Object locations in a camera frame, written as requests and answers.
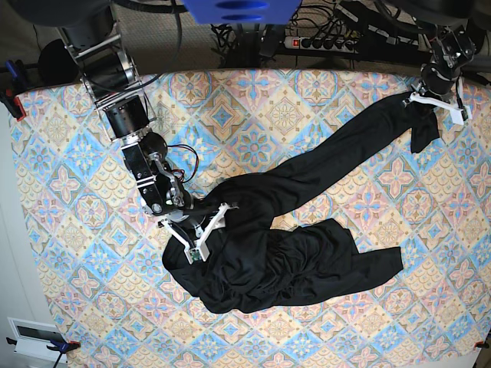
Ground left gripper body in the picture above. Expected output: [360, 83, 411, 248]
[421, 63, 461, 100]

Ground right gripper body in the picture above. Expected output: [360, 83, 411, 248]
[159, 206, 215, 238]

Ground black t-shirt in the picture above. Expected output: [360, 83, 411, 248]
[162, 93, 440, 314]

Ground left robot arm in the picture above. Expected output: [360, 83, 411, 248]
[374, 0, 490, 100]

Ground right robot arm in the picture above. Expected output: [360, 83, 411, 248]
[10, 1, 232, 240]

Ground patterned tablecloth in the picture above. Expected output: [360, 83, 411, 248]
[7, 70, 490, 367]

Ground black orange bottom clamp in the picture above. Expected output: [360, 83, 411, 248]
[5, 337, 81, 367]

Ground round black speaker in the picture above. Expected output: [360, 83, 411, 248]
[38, 38, 79, 86]

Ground blue table clamp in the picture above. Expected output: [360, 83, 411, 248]
[1, 60, 28, 121]

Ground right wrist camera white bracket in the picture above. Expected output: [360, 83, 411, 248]
[172, 205, 230, 265]

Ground white power strip red switch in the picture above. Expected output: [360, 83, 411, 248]
[283, 36, 357, 54]

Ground tangled black cables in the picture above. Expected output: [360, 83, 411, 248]
[209, 21, 287, 70]

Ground white wall outlet box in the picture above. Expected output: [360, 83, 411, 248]
[8, 317, 63, 363]

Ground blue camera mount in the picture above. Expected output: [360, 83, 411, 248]
[183, 0, 302, 25]

